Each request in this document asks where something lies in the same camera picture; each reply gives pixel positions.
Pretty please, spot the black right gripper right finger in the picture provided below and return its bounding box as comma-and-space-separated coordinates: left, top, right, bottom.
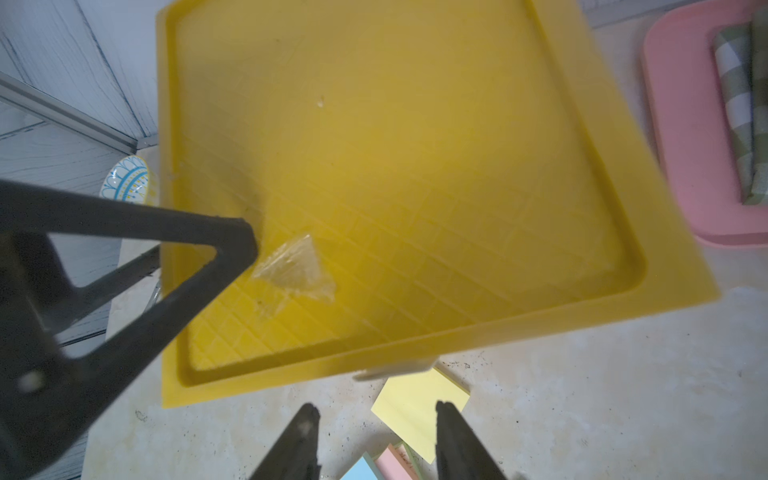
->
435, 401, 506, 480

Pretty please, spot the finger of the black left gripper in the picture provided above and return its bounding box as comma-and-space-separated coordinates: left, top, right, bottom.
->
1, 181, 258, 479

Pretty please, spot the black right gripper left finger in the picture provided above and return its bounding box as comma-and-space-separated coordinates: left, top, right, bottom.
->
249, 403, 321, 480

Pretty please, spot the pink sticky note pad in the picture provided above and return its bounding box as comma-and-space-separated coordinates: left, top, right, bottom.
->
374, 445, 417, 480

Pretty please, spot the yellow sticky note pad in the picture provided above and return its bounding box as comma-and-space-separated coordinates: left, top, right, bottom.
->
371, 368, 470, 464

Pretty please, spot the blue sticky note pad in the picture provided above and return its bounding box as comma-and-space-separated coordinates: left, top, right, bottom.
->
341, 452, 384, 480

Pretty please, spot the yellow plastic drawer cabinet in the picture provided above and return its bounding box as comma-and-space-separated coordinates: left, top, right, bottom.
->
156, 1, 720, 408

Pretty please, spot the clear tape piece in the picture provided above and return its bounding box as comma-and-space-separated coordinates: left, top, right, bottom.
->
252, 234, 336, 302

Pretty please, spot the blue patterned small bowl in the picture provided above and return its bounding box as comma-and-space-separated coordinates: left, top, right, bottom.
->
99, 155, 151, 204

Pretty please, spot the pink plastic tray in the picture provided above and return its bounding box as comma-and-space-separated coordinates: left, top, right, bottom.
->
641, 1, 767, 249

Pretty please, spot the green checkered cloth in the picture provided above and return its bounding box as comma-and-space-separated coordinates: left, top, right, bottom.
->
712, 6, 767, 206

